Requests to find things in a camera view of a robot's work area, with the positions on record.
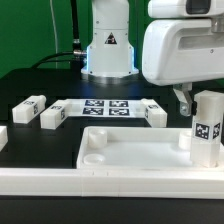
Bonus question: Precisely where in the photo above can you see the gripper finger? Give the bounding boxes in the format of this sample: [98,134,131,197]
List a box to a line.
[173,83,193,116]

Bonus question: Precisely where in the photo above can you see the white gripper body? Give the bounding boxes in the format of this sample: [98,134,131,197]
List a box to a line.
[142,19,224,86]

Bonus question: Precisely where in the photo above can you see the white desk top tray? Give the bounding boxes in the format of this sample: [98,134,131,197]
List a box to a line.
[76,126,224,172]

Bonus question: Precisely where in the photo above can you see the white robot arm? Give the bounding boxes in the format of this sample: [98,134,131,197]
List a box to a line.
[82,0,224,116]

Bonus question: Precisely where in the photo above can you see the tag sheet on table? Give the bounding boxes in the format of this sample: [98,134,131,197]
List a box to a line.
[66,99,144,118]

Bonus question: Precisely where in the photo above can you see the white left fence piece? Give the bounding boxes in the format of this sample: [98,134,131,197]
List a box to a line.
[0,126,8,152]

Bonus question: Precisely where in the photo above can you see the white front fence bar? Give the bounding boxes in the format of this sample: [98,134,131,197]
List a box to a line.
[0,168,224,199]

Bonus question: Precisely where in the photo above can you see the black cable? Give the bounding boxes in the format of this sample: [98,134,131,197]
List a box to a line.
[30,0,88,70]

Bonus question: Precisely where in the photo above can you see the white cable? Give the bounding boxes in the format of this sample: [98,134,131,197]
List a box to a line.
[49,0,60,70]

